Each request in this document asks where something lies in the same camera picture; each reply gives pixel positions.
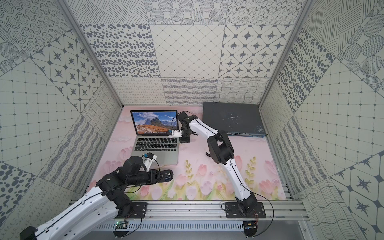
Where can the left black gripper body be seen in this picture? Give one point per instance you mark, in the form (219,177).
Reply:
(160,175)

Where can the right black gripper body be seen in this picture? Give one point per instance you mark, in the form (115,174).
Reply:
(186,135)

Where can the black wireless mouse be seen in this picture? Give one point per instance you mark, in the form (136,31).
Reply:
(165,176)

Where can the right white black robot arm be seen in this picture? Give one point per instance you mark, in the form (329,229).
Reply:
(222,153)

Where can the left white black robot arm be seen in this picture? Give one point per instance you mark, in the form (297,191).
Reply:
(105,201)

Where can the silver open laptop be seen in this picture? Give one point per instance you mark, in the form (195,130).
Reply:
(154,130)

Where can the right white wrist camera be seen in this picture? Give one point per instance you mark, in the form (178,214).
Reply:
(175,133)

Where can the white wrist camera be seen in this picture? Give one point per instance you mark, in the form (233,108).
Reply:
(149,158)
(175,133)

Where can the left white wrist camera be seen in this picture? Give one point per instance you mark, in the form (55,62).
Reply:
(149,158)

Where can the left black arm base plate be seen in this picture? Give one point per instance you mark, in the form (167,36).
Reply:
(134,210)

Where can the dark grey network switch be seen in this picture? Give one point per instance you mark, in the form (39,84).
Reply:
(235,119)

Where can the aluminium mounting rail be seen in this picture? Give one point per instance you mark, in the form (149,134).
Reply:
(214,211)

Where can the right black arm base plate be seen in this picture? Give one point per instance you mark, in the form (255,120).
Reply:
(235,210)

